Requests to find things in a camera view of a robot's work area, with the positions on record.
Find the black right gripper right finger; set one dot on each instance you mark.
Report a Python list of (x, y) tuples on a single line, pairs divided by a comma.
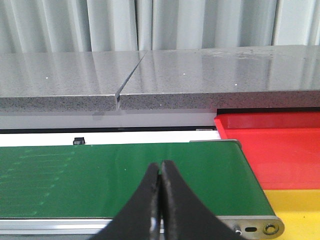
[(185, 217)]

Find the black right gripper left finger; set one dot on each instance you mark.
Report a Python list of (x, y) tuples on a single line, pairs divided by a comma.
[(140, 218)]

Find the white pleated curtain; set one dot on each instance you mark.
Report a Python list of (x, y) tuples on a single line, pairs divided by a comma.
[(131, 25)]

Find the grey stone counter slab left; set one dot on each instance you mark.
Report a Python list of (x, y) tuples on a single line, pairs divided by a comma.
[(64, 81)]

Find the red plastic tray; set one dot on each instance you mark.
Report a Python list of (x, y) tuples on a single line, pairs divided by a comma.
[(282, 148)]

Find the green conveyor belt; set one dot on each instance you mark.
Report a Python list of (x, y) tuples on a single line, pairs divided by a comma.
[(95, 181)]

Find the black connector with wires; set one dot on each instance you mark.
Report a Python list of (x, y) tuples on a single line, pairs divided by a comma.
[(79, 141)]

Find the yellow plastic tray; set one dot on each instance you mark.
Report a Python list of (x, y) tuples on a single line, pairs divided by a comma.
[(300, 212)]

